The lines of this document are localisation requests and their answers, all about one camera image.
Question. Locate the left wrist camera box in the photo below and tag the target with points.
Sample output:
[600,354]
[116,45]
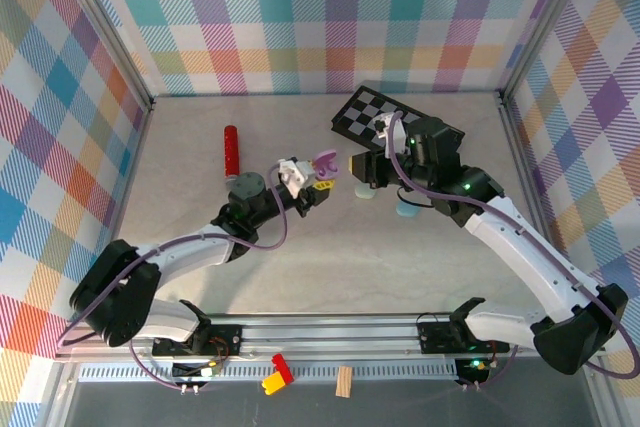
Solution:
[296,174]

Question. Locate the aluminium side rail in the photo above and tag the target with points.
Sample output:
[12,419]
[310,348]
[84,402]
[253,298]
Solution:
[125,197]
[525,172]

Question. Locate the yellow toy brick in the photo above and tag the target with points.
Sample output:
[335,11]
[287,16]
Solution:
[272,383]

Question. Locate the red glitter toy microphone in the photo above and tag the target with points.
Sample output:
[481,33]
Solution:
[231,147]

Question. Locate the purple earbud charging case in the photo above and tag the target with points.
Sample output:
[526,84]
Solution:
[327,162]

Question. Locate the mint green earbud charging case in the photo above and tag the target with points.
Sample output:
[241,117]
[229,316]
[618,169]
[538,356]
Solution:
[364,193]

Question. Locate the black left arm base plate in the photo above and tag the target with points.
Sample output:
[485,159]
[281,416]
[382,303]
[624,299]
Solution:
[225,337]

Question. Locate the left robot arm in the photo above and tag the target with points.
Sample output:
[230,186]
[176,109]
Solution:
[175,257]

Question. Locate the blue earbud charging case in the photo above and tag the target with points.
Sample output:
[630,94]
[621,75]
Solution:
[407,209]

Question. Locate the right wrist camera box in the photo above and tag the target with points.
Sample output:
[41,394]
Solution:
[386,128]

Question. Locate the red toy brick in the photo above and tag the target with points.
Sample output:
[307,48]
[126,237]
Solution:
[281,366]

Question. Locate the small wooden block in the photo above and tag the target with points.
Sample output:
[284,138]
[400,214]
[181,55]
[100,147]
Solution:
[344,382]

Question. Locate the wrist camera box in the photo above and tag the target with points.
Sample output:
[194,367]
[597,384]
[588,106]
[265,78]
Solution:
[296,174]
[386,128]

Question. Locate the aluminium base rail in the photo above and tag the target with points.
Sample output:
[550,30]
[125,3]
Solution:
[325,334]

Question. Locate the black and white chessboard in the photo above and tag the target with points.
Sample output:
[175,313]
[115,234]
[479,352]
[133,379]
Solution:
[360,114]

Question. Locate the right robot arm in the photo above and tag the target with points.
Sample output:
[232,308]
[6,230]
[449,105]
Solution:
[525,257]

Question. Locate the aluminium frame post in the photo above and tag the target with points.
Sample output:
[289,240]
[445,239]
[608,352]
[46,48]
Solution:
[545,22]
[105,32]

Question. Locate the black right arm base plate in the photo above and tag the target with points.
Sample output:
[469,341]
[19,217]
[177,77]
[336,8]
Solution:
[435,339]

